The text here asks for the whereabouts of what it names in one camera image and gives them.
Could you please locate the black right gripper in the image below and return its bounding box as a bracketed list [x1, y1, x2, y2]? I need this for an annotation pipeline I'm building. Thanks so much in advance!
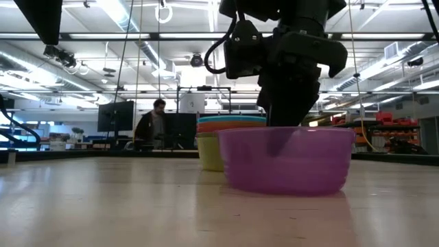
[257, 30, 349, 155]

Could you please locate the magenta plastic bowl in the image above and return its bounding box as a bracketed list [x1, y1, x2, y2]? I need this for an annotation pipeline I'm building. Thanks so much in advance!
[217, 126, 357, 197]

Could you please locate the orange plastic bowl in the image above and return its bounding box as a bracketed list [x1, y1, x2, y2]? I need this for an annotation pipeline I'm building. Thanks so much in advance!
[196, 121, 268, 134]

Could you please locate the shelf with red orange bins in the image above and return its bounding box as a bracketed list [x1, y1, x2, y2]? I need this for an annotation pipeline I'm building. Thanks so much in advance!
[327, 111, 421, 154]

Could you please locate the white box with logo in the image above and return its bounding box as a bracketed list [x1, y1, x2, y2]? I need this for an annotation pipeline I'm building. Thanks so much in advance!
[180, 92, 206, 114]

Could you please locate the black crumpled bag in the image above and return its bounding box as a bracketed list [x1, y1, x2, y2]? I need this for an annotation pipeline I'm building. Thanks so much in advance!
[389, 137, 429, 155]

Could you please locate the small black ceiling device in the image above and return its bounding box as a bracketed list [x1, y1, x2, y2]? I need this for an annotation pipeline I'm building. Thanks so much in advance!
[406, 56, 425, 68]

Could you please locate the person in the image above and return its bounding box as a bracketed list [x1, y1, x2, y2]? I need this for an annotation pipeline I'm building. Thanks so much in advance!
[133, 98, 169, 147]

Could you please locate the black computer monitor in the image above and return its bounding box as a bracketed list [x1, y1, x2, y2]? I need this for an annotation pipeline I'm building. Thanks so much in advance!
[97, 100, 134, 133]

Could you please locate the small potted plant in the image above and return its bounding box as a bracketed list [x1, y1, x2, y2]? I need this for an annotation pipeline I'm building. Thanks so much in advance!
[71, 127, 85, 143]

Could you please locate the yellow hanging cable with ball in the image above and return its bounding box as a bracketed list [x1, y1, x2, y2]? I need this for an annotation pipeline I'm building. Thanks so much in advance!
[347, 0, 379, 152]

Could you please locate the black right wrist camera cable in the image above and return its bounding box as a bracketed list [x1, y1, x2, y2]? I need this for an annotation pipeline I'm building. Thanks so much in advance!
[204, 16, 241, 75]

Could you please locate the round black ceiling camera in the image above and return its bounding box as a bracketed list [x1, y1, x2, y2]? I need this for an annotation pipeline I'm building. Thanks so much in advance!
[189, 52, 204, 68]

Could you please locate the black metal frame stand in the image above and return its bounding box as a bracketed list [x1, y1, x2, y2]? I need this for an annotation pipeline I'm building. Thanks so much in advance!
[176, 84, 232, 115]

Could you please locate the black overhead frame bar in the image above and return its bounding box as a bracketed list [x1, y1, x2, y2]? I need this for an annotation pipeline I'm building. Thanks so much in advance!
[0, 32, 439, 42]

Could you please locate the thin yellow hanging rope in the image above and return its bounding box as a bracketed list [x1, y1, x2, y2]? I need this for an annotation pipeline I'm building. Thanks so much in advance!
[131, 0, 144, 143]

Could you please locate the white coiled cable ring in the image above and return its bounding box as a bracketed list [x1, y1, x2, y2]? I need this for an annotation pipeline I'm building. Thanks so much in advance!
[154, 4, 174, 25]

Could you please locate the black slanting arm cable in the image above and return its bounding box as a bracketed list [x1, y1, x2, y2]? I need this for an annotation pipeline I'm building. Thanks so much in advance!
[421, 0, 439, 42]

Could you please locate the thin black hanging cable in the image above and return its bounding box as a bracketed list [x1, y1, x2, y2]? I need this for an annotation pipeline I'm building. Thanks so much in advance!
[112, 0, 135, 104]

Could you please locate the silver ceiling air duct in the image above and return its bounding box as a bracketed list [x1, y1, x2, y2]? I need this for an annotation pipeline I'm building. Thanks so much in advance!
[97, 0, 179, 82]

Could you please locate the black ceiling camera rig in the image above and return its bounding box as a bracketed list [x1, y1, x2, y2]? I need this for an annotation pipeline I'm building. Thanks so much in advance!
[43, 43, 77, 69]

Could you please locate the black looping arm cable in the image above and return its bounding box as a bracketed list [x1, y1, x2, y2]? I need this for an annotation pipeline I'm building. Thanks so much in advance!
[0, 94, 43, 149]

